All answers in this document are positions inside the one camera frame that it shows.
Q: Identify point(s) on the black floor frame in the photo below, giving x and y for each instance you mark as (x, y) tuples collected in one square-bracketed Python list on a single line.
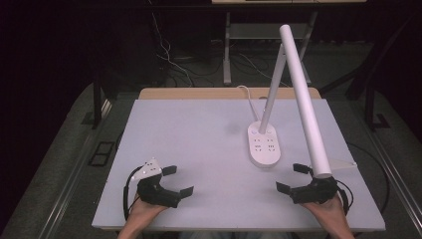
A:
[(101, 153)]

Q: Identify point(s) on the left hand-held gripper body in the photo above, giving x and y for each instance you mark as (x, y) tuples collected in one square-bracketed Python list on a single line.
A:
[(156, 194)]

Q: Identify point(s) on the black stand leg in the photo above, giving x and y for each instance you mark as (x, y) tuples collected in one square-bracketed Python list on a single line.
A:
[(373, 109), (97, 106)]

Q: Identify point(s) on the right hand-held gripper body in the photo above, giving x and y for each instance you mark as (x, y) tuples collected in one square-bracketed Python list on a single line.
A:
[(315, 193)]

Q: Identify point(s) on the person's left hand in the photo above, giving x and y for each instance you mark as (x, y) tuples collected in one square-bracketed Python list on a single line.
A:
[(142, 212)]

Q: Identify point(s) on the grey metal stand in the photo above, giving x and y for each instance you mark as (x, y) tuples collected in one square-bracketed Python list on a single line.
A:
[(265, 30)]

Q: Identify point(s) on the person's right hand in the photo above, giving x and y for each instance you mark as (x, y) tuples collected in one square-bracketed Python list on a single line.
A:
[(330, 212)]

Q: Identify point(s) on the white desk lamp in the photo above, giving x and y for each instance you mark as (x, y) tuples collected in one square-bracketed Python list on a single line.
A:
[(303, 99)]

